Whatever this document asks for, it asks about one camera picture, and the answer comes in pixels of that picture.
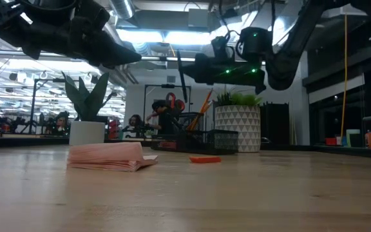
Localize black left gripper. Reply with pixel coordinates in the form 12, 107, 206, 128
68, 2, 142, 69

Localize pink sticky note pad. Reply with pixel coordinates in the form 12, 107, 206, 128
66, 142, 159, 173

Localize black cabinet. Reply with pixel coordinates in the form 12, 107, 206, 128
259, 102, 290, 146

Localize dark green snake plant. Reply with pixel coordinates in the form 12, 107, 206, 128
61, 71, 115, 122

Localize yellow hanging cable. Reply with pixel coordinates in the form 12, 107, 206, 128
339, 14, 348, 138

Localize long black pen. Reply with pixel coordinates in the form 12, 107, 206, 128
176, 50, 188, 104

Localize green grass plant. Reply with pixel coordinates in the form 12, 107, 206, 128
216, 90, 263, 107

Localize small green machine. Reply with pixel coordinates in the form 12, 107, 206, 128
119, 124, 147, 139

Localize grey ceiling box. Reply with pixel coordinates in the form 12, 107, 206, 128
187, 8, 209, 28

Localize red background object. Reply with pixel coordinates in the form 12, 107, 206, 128
108, 119, 122, 140

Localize black mesh desk organizer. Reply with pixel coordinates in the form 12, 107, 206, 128
149, 111, 240, 155

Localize long tube light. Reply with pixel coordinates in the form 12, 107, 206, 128
140, 56, 196, 63

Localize black metal frame rig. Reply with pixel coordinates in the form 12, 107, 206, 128
29, 78, 77, 135
142, 83, 193, 130

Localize person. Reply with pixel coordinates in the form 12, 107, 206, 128
128, 114, 145, 130
55, 111, 70, 135
146, 99, 176, 135

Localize silver ventilation duct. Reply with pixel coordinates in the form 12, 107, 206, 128
109, 0, 135, 19

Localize red eraser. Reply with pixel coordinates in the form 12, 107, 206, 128
189, 155, 222, 164

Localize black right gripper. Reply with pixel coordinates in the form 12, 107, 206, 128
181, 52, 267, 95

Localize red and black scissors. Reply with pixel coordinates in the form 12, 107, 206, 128
165, 92, 186, 113

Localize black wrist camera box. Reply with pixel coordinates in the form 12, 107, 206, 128
211, 32, 236, 61

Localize white plant pot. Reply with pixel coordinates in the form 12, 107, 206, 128
68, 121, 106, 146

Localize triangle patterned planter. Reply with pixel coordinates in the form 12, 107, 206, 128
214, 104, 262, 153

